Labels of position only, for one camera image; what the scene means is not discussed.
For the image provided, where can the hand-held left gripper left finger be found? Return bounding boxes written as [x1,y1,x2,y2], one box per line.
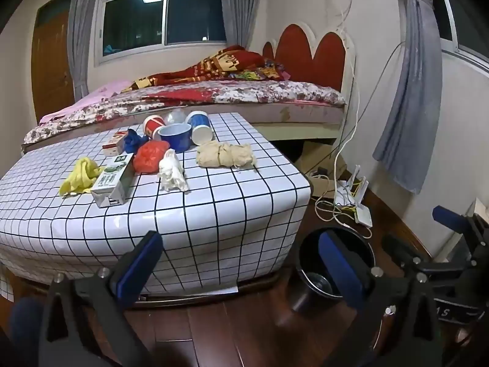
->
[38,230,165,367]

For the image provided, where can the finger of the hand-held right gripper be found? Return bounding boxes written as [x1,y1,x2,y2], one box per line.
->
[382,233,478,287]
[432,205,489,258]

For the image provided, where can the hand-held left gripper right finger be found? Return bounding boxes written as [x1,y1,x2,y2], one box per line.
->
[318,229,444,367]

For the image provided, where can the black trash bin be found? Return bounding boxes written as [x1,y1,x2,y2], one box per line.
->
[290,226,377,312]

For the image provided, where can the green white milk carton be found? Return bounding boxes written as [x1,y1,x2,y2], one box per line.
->
[90,153,135,208]

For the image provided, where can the white paper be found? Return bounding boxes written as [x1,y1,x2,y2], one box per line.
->
[158,149,190,192]

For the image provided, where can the yellow cloth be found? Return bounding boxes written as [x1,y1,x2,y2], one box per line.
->
[58,157,105,197]

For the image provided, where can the red plastic bag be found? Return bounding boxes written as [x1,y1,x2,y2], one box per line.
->
[132,140,171,174]

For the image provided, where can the red white small carton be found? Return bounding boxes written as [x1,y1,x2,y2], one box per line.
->
[102,130,128,157]

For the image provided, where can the blue bowl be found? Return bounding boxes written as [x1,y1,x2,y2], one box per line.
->
[158,123,193,153]

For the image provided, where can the beige paper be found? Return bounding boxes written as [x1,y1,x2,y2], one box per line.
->
[196,140,257,171]

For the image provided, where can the red paper cup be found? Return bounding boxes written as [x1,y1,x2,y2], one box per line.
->
[143,115,167,140]

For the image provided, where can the clear plastic bag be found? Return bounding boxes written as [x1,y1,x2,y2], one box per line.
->
[166,109,188,126]

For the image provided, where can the blue paper cup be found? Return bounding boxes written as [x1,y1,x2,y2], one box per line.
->
[186,111,213,146]

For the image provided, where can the flat white router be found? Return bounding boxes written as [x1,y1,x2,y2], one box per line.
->
[353,204,373,227]

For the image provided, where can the white router with antennas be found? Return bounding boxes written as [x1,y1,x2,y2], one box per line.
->
[334,165,369,209]

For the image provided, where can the white checked tablecloth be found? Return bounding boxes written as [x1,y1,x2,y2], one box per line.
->
[0,112,314,306]

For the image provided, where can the dark blue cloth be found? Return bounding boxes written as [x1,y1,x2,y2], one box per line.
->
[9,296,44,352]

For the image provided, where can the tied grey curtain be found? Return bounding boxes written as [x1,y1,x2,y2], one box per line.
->
[372,0,444,195]

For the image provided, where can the pink cloth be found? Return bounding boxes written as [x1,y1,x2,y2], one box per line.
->
[38,80,132,125]

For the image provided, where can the bed with floral blanket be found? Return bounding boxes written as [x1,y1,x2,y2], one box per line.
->
[23,78,346,148]

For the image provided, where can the red white headboard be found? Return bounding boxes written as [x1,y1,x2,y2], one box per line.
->
[262,23,358,100]

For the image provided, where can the white framed window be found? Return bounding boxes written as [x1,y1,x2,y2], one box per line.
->
[94,0,230,65]
[432,0,489,70]

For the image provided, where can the colourful pillow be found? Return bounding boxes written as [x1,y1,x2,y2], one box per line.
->
[233,58,291,82]

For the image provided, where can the brown wooden door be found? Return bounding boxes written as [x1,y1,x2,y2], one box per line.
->
[31,0,77,123]

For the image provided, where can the red printed blanket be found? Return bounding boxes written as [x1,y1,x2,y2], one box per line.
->
[122,45,268,92]

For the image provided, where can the white charging cable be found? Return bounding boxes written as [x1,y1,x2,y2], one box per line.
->
[315,38,373,238]

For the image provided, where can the black cable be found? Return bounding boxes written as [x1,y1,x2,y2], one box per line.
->
[336,41,406,154]

